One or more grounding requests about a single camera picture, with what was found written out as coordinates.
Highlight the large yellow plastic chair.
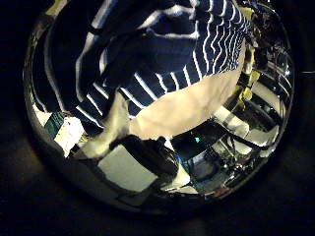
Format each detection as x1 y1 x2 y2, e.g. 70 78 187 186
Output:
237 70 262 109

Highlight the navy white striped shirt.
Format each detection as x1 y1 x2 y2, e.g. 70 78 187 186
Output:
31 0 254 137

